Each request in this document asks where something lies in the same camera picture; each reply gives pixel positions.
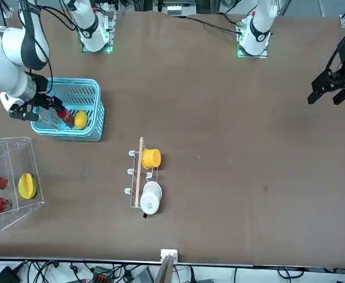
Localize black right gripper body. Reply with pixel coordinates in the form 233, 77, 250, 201
28, 73, 56, 106

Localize yellow lemon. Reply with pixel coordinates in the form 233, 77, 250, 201
74, 110, 88, 130

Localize blue plastic basket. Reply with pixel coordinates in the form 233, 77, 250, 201
30, 77, 105, 142

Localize clear acrylic rack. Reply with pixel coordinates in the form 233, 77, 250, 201
0, 136, 46, 232

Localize yellow starfruit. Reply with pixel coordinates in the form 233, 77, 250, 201
18, 173, 38, 199

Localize yellow plastic cup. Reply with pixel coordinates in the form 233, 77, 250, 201
141, 149, 162, 170

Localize white mug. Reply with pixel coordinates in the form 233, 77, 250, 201
139, 181, 163, 219

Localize large black power brick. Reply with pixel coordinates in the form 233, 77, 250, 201
0, 265, 22, 283

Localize orange and black device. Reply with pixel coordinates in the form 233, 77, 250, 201
91, 266, 114, 283

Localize white wire cup rack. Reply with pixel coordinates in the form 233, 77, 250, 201
124, 136, 164, 209

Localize black table cable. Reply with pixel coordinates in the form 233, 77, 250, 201
172, 15, 244, 35

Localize white post foot bracket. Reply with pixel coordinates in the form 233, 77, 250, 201
160, 249, 179, 263

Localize aluminium frame post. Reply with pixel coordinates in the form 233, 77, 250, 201
154, 255, 175, 283

